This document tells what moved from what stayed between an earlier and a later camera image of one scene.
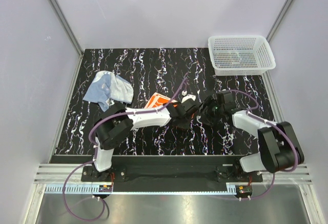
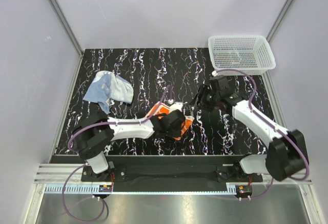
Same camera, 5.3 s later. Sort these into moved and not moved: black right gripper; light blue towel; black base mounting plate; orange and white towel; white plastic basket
Moved: orange and white towel; black right gripper
Not moved: white plastic basket; light blue towel; black base mounting plate
